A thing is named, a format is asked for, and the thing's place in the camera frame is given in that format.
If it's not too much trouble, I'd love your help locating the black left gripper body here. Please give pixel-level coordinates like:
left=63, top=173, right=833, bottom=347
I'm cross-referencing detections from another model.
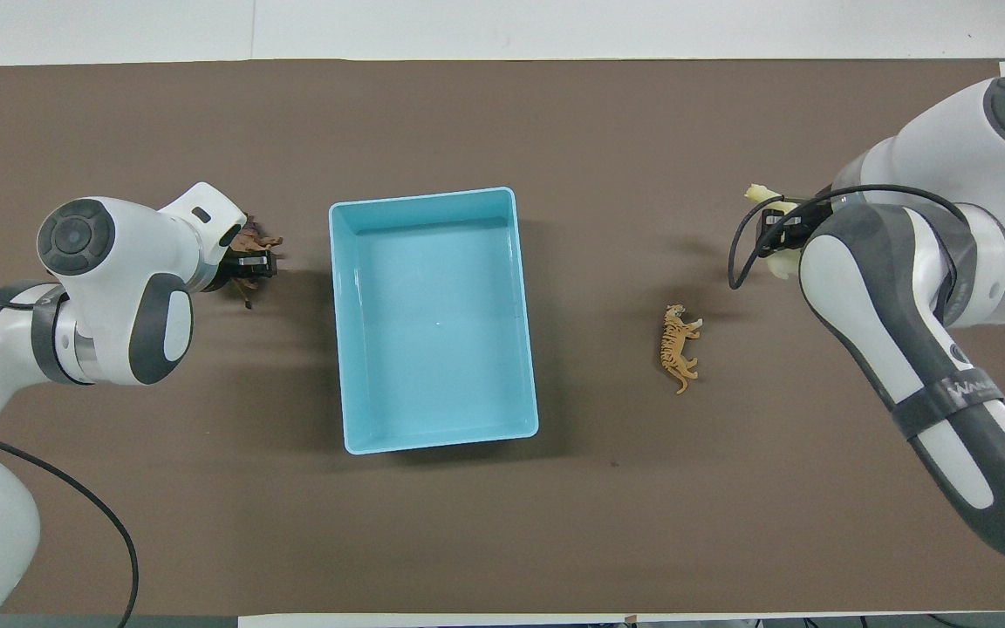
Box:
left=209, top=247, right=279, bottom=294

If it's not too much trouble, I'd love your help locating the cream alpaca toy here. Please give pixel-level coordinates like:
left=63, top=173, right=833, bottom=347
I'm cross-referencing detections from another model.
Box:
left=744, top=182, right=804, bottom=281

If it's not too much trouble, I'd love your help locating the orange tiger toy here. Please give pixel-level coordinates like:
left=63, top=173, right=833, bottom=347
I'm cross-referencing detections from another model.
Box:
left=660, top=304, right=704, bottom=395

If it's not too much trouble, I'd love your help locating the brown lion toy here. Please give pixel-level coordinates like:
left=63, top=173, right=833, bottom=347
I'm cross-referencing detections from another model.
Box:
left=228, top=215, right=285, bottom=311

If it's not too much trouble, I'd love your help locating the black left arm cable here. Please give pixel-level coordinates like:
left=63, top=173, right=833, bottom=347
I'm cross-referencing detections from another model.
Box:
left=0, top=292, right=140, bottom=628

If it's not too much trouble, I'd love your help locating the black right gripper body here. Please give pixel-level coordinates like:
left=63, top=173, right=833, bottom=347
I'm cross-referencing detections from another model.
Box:
left=755, top=198, right=834, bottom=257

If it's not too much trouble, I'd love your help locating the brown table mat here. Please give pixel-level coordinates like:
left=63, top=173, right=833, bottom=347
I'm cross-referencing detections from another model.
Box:
left=0, top=58, right=1005, bottom=616

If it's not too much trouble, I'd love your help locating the light blue storage box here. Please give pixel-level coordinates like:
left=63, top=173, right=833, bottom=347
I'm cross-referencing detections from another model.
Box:
left=328, top=186, right=541, bottom=456

